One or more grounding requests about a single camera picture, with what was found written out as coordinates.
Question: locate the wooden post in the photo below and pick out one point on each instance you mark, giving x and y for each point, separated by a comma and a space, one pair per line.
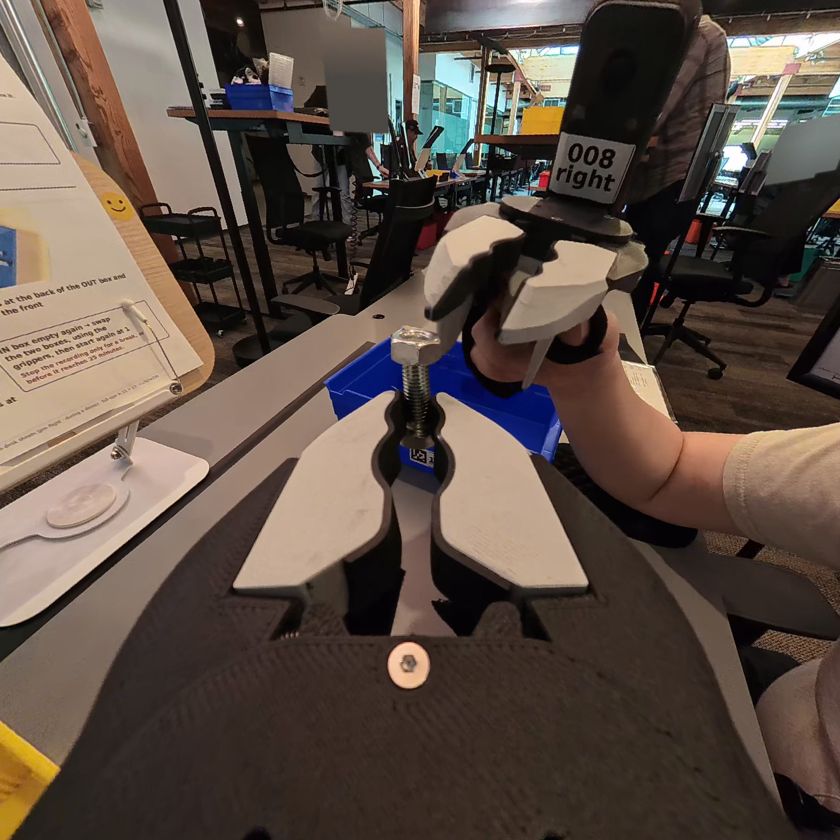
411, 59
98, 111

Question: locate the blue storage crate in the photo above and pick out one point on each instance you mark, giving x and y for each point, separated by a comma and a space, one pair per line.
259, 98

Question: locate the person's right forearm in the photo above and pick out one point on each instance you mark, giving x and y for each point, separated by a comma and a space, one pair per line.
643, 472

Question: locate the person's beige clothing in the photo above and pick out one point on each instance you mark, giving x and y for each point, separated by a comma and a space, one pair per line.
787, 492

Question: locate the wooden standing desk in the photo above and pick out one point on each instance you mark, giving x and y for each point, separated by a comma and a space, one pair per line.
262, 117

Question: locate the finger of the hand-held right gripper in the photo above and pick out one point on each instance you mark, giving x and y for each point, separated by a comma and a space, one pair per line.
564, 289
459, 256

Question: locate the black office chair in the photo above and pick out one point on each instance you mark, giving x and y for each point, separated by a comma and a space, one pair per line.
400, 249
709, 275
315, 233

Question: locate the yellow smiley sticker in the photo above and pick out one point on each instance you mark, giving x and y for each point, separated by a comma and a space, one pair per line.
117, 205

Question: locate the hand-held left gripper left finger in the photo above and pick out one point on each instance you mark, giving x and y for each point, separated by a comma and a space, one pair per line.
321, 518

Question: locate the white stand base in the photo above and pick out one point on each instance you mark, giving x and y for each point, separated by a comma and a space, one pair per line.
98, 538

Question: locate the black rolling cart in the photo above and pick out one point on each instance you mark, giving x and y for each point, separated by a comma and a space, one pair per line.
190, 226

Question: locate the silver hex bolt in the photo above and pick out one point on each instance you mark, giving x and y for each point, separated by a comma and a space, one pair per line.
415, 344

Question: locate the printed reference sheet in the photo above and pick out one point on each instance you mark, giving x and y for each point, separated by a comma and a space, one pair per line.
646, 387

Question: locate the red bin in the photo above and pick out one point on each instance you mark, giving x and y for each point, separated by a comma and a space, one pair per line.
430, 235

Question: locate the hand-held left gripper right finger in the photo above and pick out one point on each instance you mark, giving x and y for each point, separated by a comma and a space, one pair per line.
512, 518

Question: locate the black monitor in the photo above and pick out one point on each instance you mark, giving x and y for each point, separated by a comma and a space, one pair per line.
820, 354

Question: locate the blue plastic bin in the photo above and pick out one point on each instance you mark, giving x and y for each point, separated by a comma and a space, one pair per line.
354, 387

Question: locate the black metal pole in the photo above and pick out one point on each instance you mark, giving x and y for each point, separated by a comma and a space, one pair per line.
215, 164

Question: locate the person's right hand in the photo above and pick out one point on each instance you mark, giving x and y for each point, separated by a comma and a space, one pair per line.
584, 380

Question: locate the white instruction sheet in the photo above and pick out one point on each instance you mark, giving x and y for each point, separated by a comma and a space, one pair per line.
65, 262

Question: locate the yellow plastic bin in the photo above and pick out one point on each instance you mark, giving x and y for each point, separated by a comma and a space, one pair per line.
23, 774

